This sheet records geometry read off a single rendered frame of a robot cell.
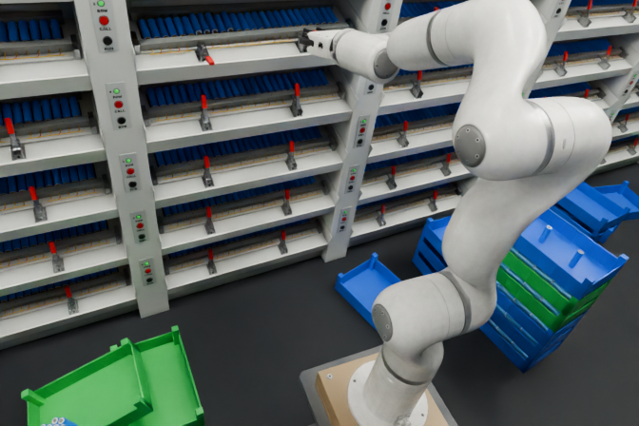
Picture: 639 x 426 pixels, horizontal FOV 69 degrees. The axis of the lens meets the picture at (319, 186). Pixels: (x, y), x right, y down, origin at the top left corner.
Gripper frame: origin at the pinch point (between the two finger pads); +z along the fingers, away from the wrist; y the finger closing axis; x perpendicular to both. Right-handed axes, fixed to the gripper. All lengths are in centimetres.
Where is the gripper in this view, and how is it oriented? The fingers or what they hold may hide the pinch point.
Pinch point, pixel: (314, 35)
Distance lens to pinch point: 121.6
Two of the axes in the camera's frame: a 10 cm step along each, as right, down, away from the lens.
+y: 8.9, -2.0, 4.1
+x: 0.2, -8.8, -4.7
